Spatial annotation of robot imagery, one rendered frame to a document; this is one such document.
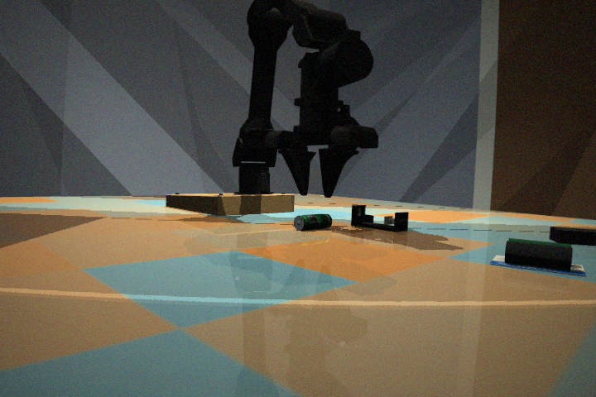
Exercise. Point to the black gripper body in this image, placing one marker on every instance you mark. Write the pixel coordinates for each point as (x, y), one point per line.
(319, 116)

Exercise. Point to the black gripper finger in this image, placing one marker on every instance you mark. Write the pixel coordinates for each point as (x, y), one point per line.
(299, 165)
(332, 161)

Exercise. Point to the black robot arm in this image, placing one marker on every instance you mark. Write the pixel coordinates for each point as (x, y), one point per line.
(343, 59)

